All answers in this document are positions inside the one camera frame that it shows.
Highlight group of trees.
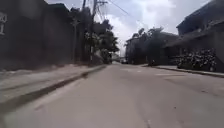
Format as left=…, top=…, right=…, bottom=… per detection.
left=85, top=19, right=120, bottom=65

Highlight tall utility pole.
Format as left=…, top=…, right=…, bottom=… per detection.
left=89, top=0, right=100, bottom=64

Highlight grey concrete road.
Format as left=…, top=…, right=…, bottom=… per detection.
left=0, top=63, right=224, bottom=128

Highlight dark utility pole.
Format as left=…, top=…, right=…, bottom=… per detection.
left=79, top=0, right=87, bottom=63

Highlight low dark building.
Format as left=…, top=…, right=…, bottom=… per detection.
left=124, top=27, right=180, bottom=66

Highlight dark kerb strip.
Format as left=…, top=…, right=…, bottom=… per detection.
left=0, top=64, right=108, bottom=116

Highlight grey concrete sidewalk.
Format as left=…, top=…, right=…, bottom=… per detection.
left=0, top=63, right=107, bottom=105

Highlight raised concrete sidewalk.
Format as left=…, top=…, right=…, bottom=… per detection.
left=142, top=64, right=224, bottom=79

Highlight dark building with roof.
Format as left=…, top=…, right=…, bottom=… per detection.
left=164, top=0, right=224, bottom=73

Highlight overhead wires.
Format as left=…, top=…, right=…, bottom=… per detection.
left=71, top=0, right=148, bottom=32

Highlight dark building wall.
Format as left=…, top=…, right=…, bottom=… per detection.
left=0, top=0, right=85, bottom=72

